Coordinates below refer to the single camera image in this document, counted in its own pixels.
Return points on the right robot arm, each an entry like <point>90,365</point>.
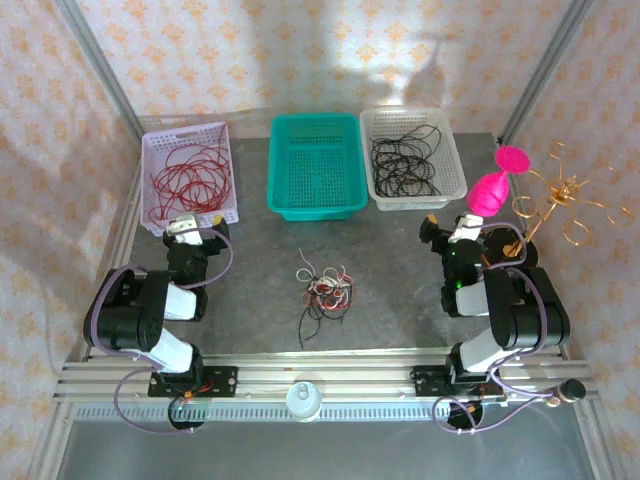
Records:
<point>525,320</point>

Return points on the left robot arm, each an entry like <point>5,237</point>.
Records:
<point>125,320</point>

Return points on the white plastic basket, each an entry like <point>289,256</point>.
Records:
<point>415,202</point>

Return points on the pink wine glass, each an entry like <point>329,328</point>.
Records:
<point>487,197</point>

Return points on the lavender plastic basket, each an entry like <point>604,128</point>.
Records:
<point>200,131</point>

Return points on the teal plastic basket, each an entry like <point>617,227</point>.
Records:
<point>320,212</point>

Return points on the black cylindrical knob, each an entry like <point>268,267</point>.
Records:
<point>572,390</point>

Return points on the white round knob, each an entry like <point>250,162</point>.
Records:
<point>303,400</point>

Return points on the orange patterned backdrop cloth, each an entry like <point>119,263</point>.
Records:
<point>320,50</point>

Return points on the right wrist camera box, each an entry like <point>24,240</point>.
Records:
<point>467,225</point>

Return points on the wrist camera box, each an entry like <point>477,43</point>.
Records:
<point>182,225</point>
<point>467,225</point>

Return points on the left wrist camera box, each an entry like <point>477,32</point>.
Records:
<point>182,225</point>

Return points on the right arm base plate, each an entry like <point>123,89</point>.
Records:
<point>425,382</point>

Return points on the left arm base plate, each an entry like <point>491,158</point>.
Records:
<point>225,380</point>

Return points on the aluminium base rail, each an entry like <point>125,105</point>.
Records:
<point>350,375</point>

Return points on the aluminium frame post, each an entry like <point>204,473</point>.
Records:
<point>102,67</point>
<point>545,65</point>

